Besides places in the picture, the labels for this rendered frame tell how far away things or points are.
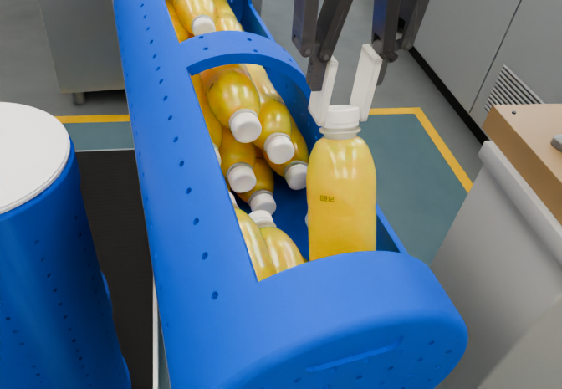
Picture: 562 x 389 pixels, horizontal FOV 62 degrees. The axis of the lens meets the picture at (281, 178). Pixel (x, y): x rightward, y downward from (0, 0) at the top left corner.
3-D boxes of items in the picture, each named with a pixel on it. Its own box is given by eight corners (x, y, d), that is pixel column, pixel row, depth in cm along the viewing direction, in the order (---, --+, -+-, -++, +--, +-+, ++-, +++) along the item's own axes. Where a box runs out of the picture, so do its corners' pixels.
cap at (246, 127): (263, 115, 64) (266, 122, 62) (247, 136, 65) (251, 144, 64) (238, 105, 61) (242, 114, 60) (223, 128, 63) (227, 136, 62)
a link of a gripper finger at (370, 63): (362, 43, 45) (369, 43, 45) (348, 105, 49) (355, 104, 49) (375, 59, 42) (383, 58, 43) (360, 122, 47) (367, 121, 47)
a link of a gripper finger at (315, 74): (332, 40, 41) (299, 42, 40) (322, 91, 44) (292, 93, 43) (325, 33, 42) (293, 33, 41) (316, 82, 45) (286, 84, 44)
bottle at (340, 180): (327, 273, 57) (322, 120, 52) (384, 285, 54) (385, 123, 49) (300, 301, 51) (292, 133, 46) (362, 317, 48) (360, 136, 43)
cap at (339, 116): (329, 125, 50) (329, 109, 50) (365, 127, 48) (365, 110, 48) (314, 132, 47) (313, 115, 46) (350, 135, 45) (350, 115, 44)
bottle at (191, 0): (192, -41, 92) (212, -1, 80) (208, -9, 97) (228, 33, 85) (160, -24, 92) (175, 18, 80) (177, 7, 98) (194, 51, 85)
